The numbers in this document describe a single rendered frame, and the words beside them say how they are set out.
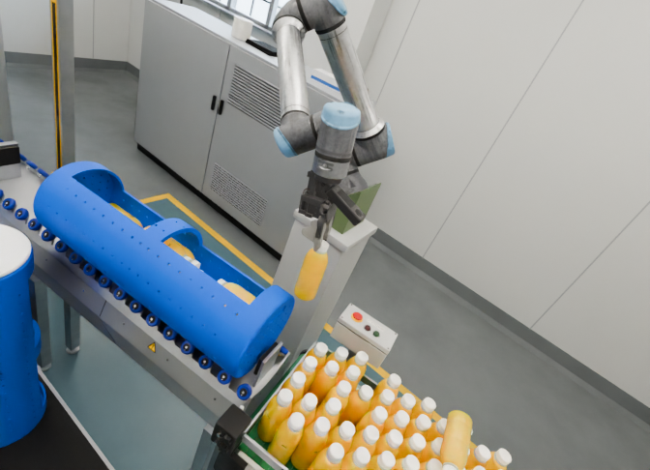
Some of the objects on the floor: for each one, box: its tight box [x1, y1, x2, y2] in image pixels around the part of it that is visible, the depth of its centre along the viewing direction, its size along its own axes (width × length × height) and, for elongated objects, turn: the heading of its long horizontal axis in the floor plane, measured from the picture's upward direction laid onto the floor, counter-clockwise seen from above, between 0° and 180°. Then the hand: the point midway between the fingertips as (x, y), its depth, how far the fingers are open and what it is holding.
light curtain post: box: [48, 0, 75, 170], centre depth 186 cm, size 6×6×170 cm
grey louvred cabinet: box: [134, 0, 377, 261], centre depth 332 cm, size 54×215×145 cm, turn 27°
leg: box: [191, 424, 216, 470], centre depth 145 cm, size 6×6×63 cm
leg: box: [64, 301, 80, 354], centre depth 181 cm, size 6×6×63 cm
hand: (321, 245), depth 101 cm, fingers closed on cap, 4 cm apart
